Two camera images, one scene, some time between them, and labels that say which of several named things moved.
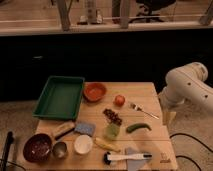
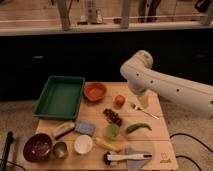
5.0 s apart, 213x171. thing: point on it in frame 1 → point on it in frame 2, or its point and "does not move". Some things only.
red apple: [119, 100] does not move
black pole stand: [7, 147] does not move
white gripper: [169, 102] → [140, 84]
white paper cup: [83, 144] does not move
